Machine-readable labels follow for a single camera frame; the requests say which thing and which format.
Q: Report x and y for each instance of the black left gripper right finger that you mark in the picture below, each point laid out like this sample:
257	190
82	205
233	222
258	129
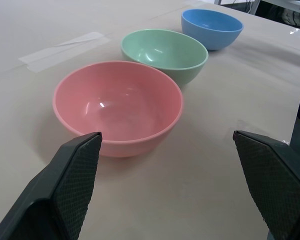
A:
272	180

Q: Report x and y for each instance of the pink red plastic bowl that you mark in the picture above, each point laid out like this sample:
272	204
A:
120	105

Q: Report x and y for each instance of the green plastic bowl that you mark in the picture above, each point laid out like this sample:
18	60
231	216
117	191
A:
165	53

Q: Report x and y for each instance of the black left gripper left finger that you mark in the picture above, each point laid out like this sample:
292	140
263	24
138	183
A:
65	185

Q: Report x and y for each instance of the blue plastic bowl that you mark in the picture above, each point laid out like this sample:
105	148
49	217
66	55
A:
211	28

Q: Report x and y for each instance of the clear tape strip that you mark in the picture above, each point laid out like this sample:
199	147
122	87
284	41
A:
62	51

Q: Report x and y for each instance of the dark background equipment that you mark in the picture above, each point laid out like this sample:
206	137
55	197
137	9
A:
293	16

